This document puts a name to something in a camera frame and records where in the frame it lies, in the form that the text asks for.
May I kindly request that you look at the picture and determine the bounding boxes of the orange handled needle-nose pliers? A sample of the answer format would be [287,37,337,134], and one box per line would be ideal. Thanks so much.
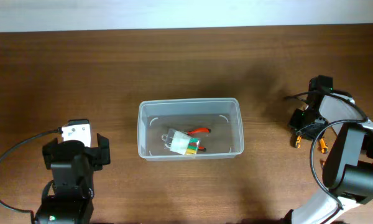
[292,135,328,154]

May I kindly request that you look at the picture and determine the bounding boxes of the red handled cutting pliers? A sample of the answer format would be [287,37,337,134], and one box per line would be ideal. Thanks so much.
[186,128,211,152]

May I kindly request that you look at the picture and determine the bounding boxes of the clear plastic container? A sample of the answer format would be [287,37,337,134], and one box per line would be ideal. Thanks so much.
[137,98,244,161]

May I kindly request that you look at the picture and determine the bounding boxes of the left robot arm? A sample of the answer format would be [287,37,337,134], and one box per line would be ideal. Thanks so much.
[32,119,111,224]

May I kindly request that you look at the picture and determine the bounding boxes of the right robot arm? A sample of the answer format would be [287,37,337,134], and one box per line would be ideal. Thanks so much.
[282,75,373,223]

